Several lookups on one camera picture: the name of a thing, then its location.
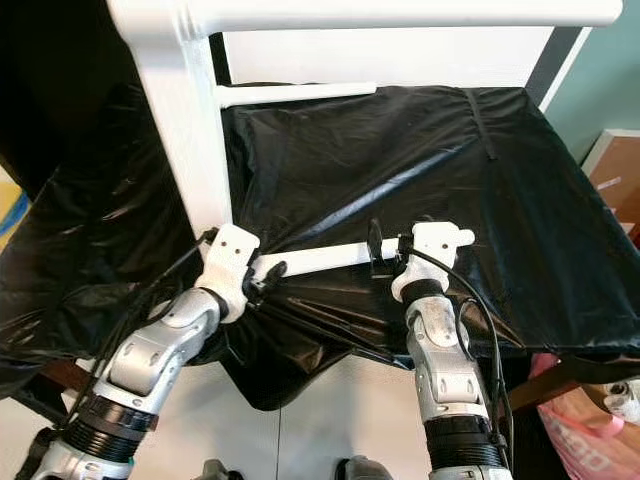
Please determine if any white plastic table leg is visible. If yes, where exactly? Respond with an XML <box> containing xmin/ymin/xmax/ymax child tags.
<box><xmin>250</xmin><ymin>229</ymin><xmax>477</xmax><ymax>284</ymax></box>
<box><xmin>185</xmin><ymin>0</ymin><xmax>625</xmax><ymax>39</ymax></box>
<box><xmin>218</xmin><ymin>81</ymin><xmax>379</xmax><ymax>110</ymax></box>

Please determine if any black plastic table cover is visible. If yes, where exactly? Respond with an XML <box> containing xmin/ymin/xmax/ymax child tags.
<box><xmin>0</xmin><ymin>83</ymin><xmax>640</xmax><ymax>412</ymax></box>

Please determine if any grey left robot foot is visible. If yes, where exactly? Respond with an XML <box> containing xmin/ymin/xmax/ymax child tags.
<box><xmin>199</xmin><ymin>457</ymin><xmax>233</xmax><ymax>480</ymax></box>

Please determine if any grey robot foot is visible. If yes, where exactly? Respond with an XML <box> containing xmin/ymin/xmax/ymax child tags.
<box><xmin>334</xmin><ymin>454</ymin><xmax>398</xmax><ymax>480</ymax></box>
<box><xmin>199</xmin><ymin>457</ymin><xmax>233</xmax><ymax>480</ymax></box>

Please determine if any yellow and blue package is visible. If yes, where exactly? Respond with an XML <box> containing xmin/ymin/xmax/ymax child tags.
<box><xmin>0</xmin><ymin>164</ymin><xmax>30</xmax><ymax>252</ymax></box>

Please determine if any brown wooden table leg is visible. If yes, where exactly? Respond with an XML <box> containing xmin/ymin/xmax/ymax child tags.
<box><xmin>508</xmin><ymin>355</ymin><xmax>640</xmax><ymax>413</ymax></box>
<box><xmin>43</xmin><ymin>359</ymin><xmax>98</xmax><ymax>398</ymax></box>

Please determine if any grey right robot foot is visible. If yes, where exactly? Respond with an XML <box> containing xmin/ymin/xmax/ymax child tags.
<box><xmin>334</xmin><ymin>454</ymin><xmax>398</xmax><ymax>480</ymax></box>

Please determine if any white panel with cardboard face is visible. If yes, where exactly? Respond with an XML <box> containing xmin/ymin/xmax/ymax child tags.
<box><xmin>581</xmin><ymin>127</ymin><xmax>640</xmax><ymax>243</ymax></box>

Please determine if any pink plastic bag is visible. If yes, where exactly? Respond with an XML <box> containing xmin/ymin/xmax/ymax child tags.
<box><xmin>540</xmin><ymin>350</ymin><xmax>640</xmax><ymax>477</ymax></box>

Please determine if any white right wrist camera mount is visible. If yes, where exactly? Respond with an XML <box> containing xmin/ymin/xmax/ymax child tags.
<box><xmin>390</xmin><ymin>219</ymin><xmax>462</xmax><ymax>302</ymax></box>

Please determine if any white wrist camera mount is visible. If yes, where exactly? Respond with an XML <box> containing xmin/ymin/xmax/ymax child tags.
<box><xmin>390</xmin><ymin>219</ymin><xmax>462</xmax><ymax>302</ymax></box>
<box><xmin>195</xmin><ymin>222</ymin><xmax>262</xmax><ymax>324</ymax></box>

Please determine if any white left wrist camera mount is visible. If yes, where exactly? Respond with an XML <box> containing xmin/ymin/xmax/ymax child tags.
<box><xmin>195</xmin><ymin>222</ymin><xmax>262</xmax><ymax>324</ymax></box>

